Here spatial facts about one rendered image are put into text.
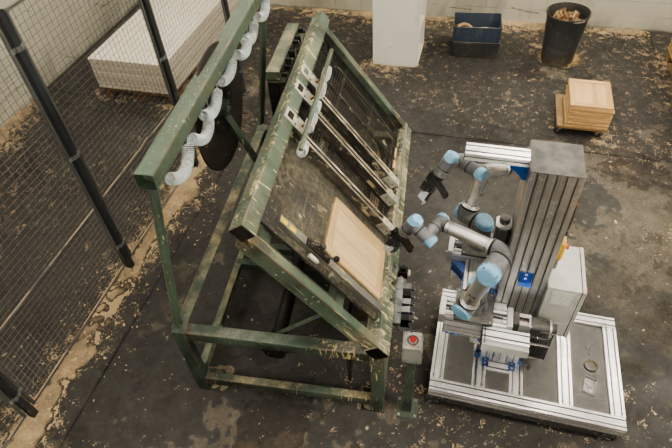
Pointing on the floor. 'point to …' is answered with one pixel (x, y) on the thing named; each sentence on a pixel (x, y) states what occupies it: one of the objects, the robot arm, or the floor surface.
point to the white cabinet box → (399, 2)
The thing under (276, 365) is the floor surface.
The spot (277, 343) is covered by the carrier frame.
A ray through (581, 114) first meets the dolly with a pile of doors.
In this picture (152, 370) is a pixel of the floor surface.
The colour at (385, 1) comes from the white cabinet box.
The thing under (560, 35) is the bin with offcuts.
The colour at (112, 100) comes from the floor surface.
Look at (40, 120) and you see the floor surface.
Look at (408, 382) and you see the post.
